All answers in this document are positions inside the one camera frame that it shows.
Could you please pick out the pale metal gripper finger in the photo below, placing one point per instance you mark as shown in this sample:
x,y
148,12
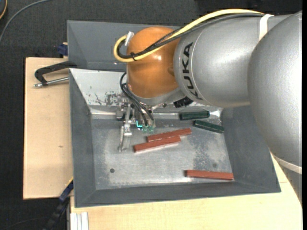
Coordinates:
x,y
120,142
127,130

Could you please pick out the red-brown flat block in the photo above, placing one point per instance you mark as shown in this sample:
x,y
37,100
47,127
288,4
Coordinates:
x,y
169,134
156,144
208,175

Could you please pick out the grey metal bin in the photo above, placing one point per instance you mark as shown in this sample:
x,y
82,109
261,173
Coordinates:
x,y
153,166

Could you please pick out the dark green flat block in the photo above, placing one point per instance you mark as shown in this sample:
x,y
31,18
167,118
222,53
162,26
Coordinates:
x,y
194,115
208,126

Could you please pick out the pale wood flat board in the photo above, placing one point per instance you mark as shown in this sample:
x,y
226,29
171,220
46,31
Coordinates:
x,y
45,128

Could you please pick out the black cylinder on white bracket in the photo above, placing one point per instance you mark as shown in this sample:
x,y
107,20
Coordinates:
x,y
183,102

